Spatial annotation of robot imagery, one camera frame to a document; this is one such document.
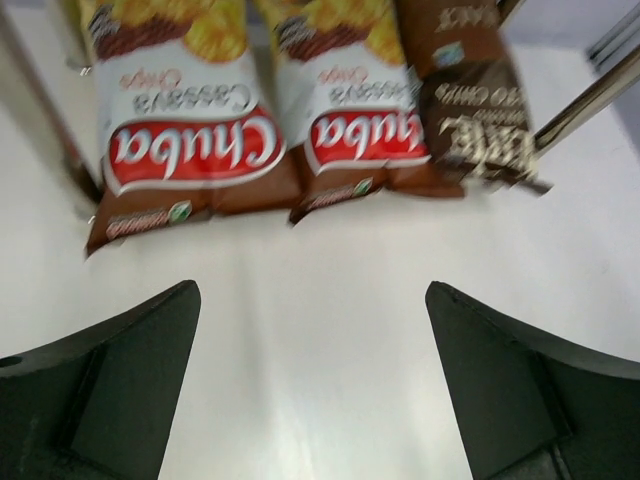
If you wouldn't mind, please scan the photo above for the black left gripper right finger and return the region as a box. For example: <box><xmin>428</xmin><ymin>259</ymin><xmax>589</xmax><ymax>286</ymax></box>
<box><xmin>425</xmin><ymin>282</ymin><xmax>639</xmax><ymax>479</ymax></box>

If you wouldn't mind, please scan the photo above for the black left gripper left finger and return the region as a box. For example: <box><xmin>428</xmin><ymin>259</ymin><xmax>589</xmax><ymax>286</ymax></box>
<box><xmin>1</xmin><ymin>280</ymin><xmax>201</xmax><ymax>479</ymax></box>

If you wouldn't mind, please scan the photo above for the brown Kettle sea salt bag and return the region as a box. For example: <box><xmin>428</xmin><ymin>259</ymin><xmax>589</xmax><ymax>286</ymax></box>
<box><xmin>395</xmin><ymin>1</ymin><xmax>552</xmax><ymax>195</ymax></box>

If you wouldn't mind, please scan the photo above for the brown Chuba barbeque bag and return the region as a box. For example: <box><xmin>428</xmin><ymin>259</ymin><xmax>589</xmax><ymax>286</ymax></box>
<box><xmin>79</xmin><ymin>1</ymin><xmax>302</xmax><ymax>253</ymax></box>
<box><xmin>255</xmin><ymin>1</ymin><xmax>464</xmax><ymax>224</ymax></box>

